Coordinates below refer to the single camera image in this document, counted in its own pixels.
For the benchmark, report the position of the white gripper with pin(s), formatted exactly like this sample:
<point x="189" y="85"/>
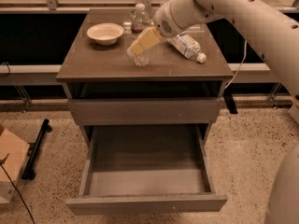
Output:
<point x="164" y="21"/>

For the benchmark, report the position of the clear water bottle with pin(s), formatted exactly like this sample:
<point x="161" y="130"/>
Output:
<point x="188" y="47"/>
<point x="140" y="21"/>

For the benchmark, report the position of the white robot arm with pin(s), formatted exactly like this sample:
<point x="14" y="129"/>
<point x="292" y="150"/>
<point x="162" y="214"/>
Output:
<point x="275" y="38"/>

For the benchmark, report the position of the lying clear water bottle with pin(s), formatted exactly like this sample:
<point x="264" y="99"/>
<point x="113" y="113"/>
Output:
<point x="188" y="47"/>

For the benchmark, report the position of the grey drawer cabinet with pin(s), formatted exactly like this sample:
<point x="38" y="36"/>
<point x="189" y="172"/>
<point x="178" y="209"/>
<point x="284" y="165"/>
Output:
<point x="105" y="87"/>

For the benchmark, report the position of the closed grey top drawer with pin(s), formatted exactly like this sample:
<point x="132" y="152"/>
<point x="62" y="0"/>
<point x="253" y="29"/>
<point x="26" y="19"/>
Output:
<point x="144" y="112"/>

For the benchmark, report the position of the open grey middle drawer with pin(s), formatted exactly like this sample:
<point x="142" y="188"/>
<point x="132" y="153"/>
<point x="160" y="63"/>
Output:
<point x="146" y="169"/>

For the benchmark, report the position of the white ceramic bowl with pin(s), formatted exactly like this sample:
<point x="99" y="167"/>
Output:
<point x="105" y="34"/>

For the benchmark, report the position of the cardboard box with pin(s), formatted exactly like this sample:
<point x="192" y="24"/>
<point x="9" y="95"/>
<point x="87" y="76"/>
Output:
<point x="13" y="152"/>

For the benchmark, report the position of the black metal stand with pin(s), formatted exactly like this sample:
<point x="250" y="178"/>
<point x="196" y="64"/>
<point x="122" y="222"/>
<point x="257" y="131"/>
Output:
<point x="29" y="172"/>

